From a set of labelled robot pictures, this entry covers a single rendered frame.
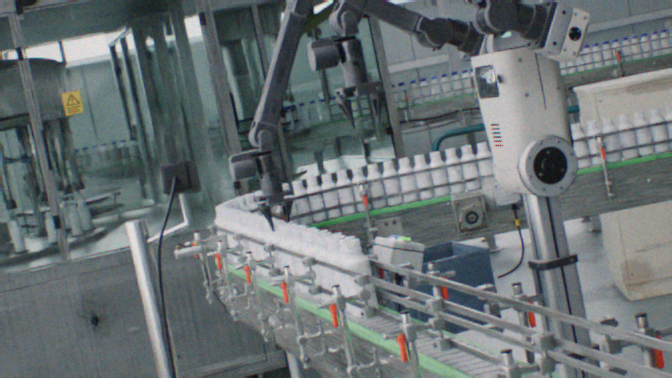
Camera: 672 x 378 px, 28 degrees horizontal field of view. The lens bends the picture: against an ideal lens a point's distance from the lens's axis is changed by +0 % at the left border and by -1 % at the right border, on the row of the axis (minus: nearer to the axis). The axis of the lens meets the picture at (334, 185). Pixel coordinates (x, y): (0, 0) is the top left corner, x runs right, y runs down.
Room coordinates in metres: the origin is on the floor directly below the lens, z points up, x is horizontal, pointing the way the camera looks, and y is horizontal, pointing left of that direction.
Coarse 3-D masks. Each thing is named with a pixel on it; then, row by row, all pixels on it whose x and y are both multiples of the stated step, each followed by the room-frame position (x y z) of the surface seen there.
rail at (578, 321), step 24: (264, 264) 3.70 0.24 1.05; (384, 264) 2.79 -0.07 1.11; (456, 288) 2.36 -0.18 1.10; (384, 312) 2.59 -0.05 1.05; (480, 312) 2.05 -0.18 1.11; (552, 312) 1.95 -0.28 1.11; (432, 336) 2.31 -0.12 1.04; (504, 336) 2.17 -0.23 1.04; (528, 336) 1.87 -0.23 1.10; (552, 336) 1.78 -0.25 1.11; (624, 336) 1.73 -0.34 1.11; (576, 360) 1.90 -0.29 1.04; (600, 360) 1.65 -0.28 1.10; (624, 360) 1.58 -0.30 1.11
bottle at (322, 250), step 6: (318, 234) 3.11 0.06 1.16; (324, 234) 3.09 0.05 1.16; (318, 240) 3.08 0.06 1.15; (324, 240) 3.08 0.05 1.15; (318, 246) 3.09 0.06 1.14; (324, 246) 3.08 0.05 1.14; (318, 252) 3.08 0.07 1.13; (324, 252) 3.07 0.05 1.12; (318, 258) 3.08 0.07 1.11; (324, 258) 3.07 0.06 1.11; (318, 270) 3.09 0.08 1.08; (324, 270) 3.07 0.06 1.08; (324, 276) 3.07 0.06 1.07; (324, 282) 3.07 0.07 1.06; (330, 288) 3.07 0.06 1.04; (324, 294) 3.08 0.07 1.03
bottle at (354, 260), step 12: (348, 240) 2.88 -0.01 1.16; (348, 252) 2.85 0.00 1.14; (360, 252) 2.85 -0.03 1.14; (348, 264) 2.84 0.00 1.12; (360, 264) 2.84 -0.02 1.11; (348, 276) 2.84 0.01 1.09; (372, 276) 2.86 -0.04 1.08; (348, 288) 2.85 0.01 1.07; (360, 288) 2.84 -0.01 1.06; (372, 288) 2.85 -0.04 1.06; (372, 300) 2.84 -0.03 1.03
